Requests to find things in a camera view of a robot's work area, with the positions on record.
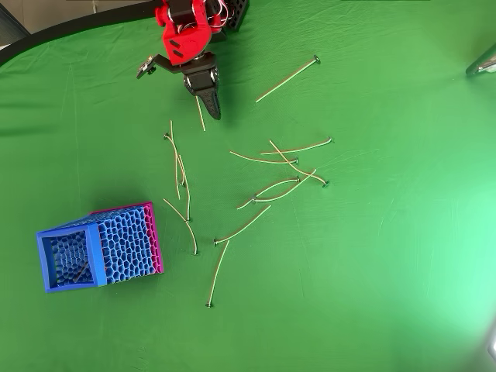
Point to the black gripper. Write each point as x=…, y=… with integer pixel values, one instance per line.
x=200, y=78

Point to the candle wick with metal base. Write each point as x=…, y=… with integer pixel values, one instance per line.
x=209, y=305
x=324, y=184
x=330, y=139
x=298, y=179
x=296, y=160
x=316, y=59
x=167, y=136
x=188, y=220
x=215, y=242
x=80, y=272
x=195, y=253
x=201, y=116
x=253, y=200

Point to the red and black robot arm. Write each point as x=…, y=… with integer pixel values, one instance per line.
x=186, y=42

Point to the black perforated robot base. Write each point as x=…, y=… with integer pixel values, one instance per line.
x=236, y=13

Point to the short candle wick with base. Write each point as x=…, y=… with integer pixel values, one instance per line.
x=182, y=184

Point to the blue and pink mesh basket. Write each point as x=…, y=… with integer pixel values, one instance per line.
x=124, y=244

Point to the dark grey furniture piece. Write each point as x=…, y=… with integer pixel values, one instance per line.
x=9, y=27

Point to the green cloth with black rim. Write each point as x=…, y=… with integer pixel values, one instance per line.
x=348, y=271

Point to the silver metal stand pole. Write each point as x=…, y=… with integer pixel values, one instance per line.
x=482, y=64

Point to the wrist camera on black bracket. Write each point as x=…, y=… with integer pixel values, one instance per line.
x=162, y=62

